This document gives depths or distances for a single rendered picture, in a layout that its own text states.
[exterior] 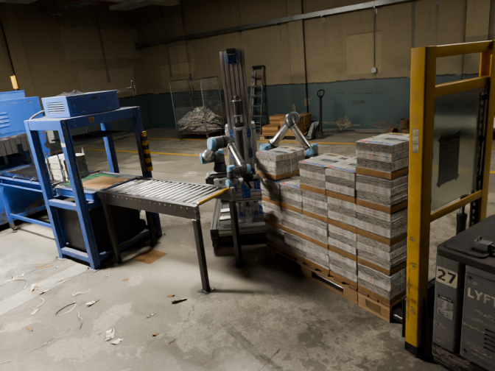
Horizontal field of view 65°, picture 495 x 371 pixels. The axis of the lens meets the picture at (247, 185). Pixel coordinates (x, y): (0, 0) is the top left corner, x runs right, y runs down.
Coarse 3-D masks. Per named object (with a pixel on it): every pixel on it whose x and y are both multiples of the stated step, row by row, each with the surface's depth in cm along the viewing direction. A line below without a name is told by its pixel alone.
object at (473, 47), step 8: (488, 40) 225; (440, 48) 199; (448, 48) 203; (456, 48) 207; (464, 48) 212; (472, 48) 216; (480, 48) 221; (488, 48) 226; (440, 56) 201; (448, 56) 205
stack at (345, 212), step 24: (264, 192) 372; (288, 192) 343; (312, 192) 316; (264, 216) 382; (288, 216) 350; (336, 216) 300; (288, 240) 360; (336, 240) 305; (288, 264) 371; (336, 264) 312
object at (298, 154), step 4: (276, 148) 381; (280, 148) 379; (284, 148) 376; (288, 148) 374; (292, 148) 372; (296, 148) 371; (300, 148) 369; (292, 152) 359; (296, 152) 361; (300, 152) 364; (292, 156) 359; (296, 156) 362; (300, 156) 366; (304, 156) 369; (296, 160) 364; (300, 160) 366; (296, 164) 365; (296, 168) 366
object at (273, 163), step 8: (256, 152) 367; (264, 152) 362; (272, 152) 361; (280, 152) 362; (256, 160) 371; (264, 160) 361; (272, 160) 352; (280, 160) 352; (256, 168) 372; (264, 168) 363; (272, 168) 354; (280, 168) 353
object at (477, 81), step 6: (474, 78) 226; (480, 78) 227; (486, 78) 231; (438, 84) 213; (444, 84) 209; (450, 84) 210; (456, 84) 214; (462, 84) 217; (468, 84) 221; (474, 84) 224; (480, 84) 228; (486, 84) 232; (438, 90) 205; (444, 90) 208; (450, 90) 211; (456, 90) 215; (462, 90) 218; (468, 90) 222; (438, 96) 207
